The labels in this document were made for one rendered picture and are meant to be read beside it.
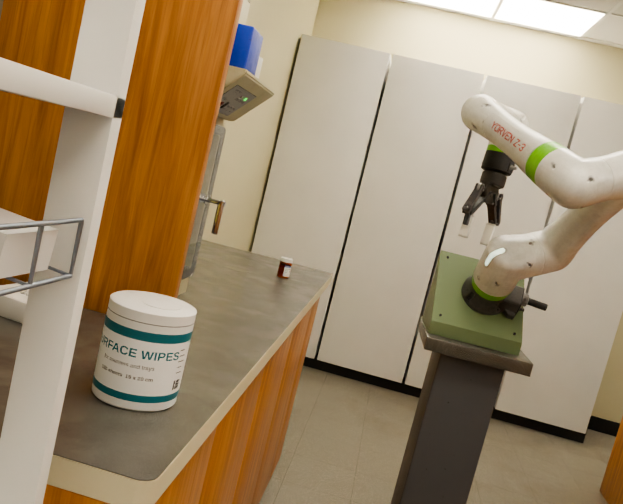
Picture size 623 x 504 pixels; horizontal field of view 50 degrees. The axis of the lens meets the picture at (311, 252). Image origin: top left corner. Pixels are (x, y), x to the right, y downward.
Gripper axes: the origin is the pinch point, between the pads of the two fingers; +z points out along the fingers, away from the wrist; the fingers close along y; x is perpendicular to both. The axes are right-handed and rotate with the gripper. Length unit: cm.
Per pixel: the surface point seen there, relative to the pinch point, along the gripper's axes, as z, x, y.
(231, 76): -14, 13, -94
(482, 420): 53, -14, 14
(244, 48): -21, 12, -93
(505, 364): 33.4, -18.0, 7.7
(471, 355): 33.9, -10.0, 1.3
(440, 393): 48.8, -2.3, 4.5
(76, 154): 11, -48, -154
